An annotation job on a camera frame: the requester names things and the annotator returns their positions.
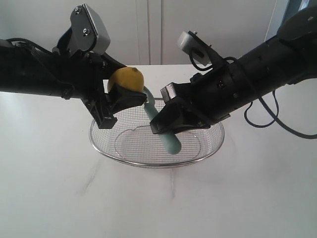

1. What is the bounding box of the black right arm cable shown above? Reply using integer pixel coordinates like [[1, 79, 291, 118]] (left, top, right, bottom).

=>
[[190, 49, 317, 139]]

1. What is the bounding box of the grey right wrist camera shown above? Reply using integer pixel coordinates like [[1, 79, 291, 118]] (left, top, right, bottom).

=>
[[177, 31, 214, 66]]

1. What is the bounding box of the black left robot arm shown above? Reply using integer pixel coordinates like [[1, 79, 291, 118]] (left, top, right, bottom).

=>
[[0, 29, 146, 129]]

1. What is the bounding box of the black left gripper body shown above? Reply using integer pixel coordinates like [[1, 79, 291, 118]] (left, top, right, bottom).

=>
[[53, 28, 127, 103]]

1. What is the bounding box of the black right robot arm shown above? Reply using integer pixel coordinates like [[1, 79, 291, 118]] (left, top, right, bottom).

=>
[[150, 6, 317, 134]]

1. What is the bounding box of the teal handled peeler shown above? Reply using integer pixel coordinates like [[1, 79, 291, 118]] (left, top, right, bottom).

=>
[[143, 86, 182, 155]]

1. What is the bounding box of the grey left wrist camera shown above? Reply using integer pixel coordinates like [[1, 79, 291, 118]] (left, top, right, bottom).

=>
[[68, 3, 110, 55]]

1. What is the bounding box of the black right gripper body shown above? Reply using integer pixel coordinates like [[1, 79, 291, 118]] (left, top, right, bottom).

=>
[[170, 59, 258, 130]]

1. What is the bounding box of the yellow lemon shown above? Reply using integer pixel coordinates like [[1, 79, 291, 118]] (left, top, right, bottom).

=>
[[107, 67, 144, 93]]

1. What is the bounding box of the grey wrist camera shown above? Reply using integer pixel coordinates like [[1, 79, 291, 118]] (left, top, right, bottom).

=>
[[68, 3, 110, 55], [177, 31, 214, 66]]

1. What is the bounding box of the oval wire mesh basket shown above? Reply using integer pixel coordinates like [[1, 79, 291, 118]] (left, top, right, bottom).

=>
[[89, 106, 224, 169]]

